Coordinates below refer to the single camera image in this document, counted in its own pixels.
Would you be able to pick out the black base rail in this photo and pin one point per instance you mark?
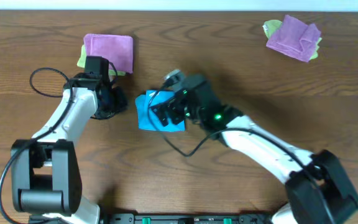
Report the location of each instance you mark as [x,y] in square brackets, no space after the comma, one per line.
[130,218]

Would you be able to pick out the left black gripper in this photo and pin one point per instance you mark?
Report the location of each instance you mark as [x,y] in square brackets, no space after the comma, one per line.
[117,101]

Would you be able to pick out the folded purple cloth left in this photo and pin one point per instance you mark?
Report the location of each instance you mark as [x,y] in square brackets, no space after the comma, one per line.
[118,49]

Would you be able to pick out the purple cloth right pile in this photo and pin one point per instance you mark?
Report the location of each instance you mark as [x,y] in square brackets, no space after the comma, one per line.
[296,39]

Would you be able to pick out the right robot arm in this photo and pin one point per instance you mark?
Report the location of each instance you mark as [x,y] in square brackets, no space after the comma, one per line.
[318,187]

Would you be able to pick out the folded green cloth left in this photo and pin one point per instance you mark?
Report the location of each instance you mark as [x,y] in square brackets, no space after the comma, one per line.
[82,60]

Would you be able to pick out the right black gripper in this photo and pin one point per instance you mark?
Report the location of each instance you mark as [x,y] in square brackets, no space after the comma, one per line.
[173,106]

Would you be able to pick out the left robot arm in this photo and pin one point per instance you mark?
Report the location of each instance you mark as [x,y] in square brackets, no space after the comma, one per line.
[45,176]

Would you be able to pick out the green cloth right pile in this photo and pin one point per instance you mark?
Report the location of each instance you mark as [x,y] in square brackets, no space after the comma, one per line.
[270,27]

